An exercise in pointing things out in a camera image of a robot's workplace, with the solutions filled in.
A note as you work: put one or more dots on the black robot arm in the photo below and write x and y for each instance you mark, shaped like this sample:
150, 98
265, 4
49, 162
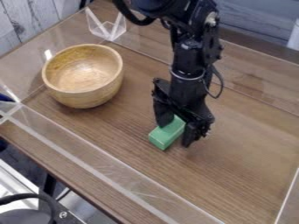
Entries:
193, 21

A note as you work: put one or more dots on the clear acrylic corner bracket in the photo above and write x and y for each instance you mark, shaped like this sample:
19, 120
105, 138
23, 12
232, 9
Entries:
105, 29

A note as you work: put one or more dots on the green rectangular block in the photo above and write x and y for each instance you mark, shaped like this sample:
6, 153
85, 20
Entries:
162, 137

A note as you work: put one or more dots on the black table leg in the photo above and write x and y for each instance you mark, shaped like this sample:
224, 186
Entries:
50, 185

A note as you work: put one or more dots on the white object at right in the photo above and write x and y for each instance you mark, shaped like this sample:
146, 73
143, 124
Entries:
293, 44

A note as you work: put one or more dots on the blue object at left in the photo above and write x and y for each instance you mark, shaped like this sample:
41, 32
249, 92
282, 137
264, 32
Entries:
6, 98

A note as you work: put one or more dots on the light wooden bowl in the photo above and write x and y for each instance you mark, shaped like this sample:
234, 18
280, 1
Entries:
83, 75

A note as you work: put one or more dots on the clear acrylic front barrier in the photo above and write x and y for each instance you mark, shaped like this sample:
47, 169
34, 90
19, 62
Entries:
98, 150

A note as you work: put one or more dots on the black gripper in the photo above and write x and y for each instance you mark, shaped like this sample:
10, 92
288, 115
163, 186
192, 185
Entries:
181, 97

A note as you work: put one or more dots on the grey metal bracket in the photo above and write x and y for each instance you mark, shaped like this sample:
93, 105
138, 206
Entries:
62, 215

